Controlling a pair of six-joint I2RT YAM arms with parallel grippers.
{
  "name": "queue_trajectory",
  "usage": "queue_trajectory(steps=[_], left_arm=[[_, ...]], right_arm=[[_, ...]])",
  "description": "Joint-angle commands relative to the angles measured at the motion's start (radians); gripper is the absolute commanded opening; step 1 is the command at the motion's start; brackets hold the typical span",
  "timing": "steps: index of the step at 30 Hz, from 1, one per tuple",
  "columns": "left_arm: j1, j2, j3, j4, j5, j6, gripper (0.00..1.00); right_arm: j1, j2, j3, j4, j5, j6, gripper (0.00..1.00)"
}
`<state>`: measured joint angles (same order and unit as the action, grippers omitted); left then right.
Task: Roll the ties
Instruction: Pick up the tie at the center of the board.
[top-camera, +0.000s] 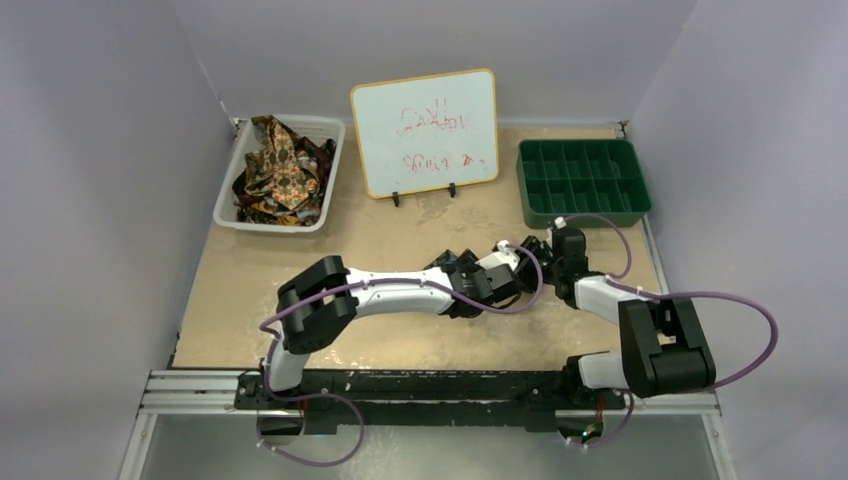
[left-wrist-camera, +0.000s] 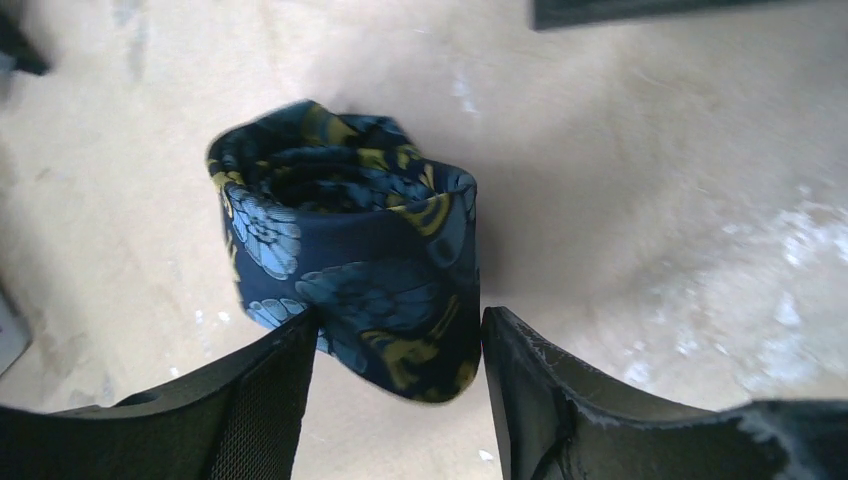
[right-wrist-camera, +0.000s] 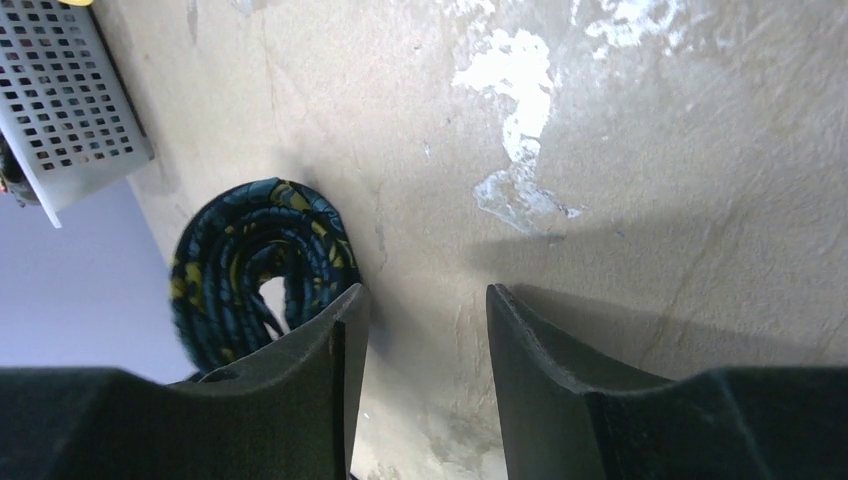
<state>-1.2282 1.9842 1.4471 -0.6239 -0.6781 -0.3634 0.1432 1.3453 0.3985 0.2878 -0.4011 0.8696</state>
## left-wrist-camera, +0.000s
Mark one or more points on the white plastic basket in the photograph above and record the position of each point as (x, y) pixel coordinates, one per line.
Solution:
(15, 333)

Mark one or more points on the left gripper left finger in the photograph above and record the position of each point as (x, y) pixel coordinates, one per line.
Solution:
(239, 417)

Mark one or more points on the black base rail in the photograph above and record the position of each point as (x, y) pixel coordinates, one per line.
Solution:
(545, 15)

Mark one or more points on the blue floral necktie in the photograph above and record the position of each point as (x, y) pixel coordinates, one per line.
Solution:
(342, 215)

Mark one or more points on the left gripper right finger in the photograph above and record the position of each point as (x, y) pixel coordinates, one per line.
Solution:
(557, 417)

